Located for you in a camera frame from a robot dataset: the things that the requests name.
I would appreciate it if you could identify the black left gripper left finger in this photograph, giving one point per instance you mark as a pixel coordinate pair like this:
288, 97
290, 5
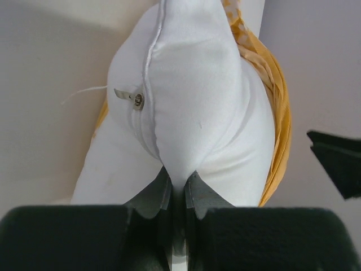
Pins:
132, 236

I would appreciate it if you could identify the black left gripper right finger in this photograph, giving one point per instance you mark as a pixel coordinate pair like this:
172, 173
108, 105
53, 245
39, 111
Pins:
221, 236

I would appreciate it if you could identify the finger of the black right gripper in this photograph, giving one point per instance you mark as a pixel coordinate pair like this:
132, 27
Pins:
340, 158

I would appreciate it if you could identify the orange cartoon print pillowcase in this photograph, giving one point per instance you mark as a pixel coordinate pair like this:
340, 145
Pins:
270, 98

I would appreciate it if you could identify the white pillow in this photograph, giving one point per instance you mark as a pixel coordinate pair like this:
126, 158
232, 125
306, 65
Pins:
180, 107

